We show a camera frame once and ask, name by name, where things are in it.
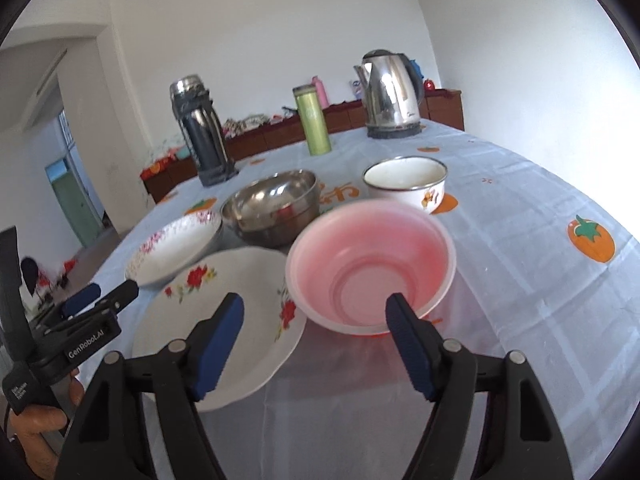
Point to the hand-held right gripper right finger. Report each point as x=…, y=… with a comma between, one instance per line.
x=410, y=350

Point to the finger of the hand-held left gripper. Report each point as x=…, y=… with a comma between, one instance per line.
x=117, y=297
x=82, y=297

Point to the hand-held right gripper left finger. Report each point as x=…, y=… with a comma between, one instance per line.
x=220, y=345

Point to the white plate pink floral rim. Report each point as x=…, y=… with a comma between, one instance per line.
x=170, y=250

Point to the pink plastic bowl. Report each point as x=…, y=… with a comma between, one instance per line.
x=360, y=255

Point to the stainless steel bowl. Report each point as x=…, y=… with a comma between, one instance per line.
x=270, y=200

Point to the person's left hand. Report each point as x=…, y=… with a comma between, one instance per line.
x=37, y=422

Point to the black bag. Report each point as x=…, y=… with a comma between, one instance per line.
x=28, y=274

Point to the large white plate red flowers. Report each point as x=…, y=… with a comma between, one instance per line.
x=235, y=270

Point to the green door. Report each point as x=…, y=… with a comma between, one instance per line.
x=75, y=200

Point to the red bags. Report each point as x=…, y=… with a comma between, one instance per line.
x=160, y=162

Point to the white enamel bowl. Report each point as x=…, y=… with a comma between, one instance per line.
x=400, y=175

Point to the light blue persimmon print tablecloth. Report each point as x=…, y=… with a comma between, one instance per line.
x=525, y=210

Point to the dark steel thermos flask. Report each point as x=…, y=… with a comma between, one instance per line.
x=200, y=130

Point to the brown low cabinet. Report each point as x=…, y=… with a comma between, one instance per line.
x=260, y=140

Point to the pile of packets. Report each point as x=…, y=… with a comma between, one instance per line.
x=247, y=124

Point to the green tumbler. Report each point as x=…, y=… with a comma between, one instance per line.
x=312, y=120

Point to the stainless steel electric kettle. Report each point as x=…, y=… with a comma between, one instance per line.
x=390, y=90

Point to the small red jar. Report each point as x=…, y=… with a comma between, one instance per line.
x=429, y=84

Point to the small white blue box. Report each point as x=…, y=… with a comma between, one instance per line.
x=356, y=89

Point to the pink bottle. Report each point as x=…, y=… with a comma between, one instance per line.
x=320, y=92

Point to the white wall air conditioner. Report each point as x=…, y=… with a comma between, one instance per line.
x=47, y=82

